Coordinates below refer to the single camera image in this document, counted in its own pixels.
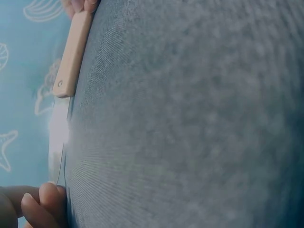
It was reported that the person's right hand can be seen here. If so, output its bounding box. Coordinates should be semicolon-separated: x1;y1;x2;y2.
60;0;99;19

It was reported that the person's left hand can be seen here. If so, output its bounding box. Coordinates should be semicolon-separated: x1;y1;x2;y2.
0;182;70;228

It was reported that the wooden handled kitchen knife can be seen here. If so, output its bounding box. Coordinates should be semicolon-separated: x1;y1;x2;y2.
47;9;95;189

